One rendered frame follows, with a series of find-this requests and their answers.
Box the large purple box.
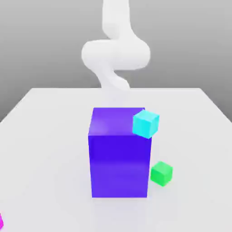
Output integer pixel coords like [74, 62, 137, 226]
[87, 107, 152, 198]

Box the small green cube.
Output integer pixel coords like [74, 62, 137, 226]
[150, 160, 174, 187]

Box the small cyan cube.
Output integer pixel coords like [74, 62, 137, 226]
[132, 109, 160, 140]

